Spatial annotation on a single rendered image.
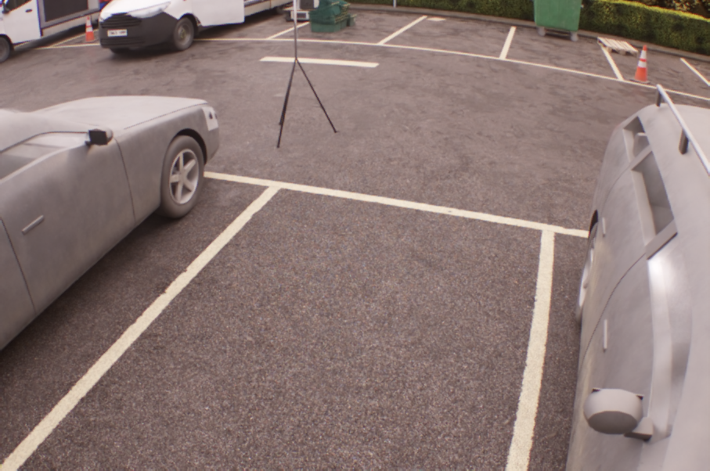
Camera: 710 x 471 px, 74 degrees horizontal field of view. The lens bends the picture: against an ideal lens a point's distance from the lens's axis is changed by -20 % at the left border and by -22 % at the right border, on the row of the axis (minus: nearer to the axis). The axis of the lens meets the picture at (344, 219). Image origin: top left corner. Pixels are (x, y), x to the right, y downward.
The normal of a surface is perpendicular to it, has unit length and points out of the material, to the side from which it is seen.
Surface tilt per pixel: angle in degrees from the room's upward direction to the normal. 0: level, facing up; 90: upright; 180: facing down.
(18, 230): 83
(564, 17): 94
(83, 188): 83
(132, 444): 0
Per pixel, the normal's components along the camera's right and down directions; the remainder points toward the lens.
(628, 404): 0.04, -0.66
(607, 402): -0.26, -0.72
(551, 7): -0.28, 0.53
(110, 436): 0.00, -0.88
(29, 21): 0.08, 0.55
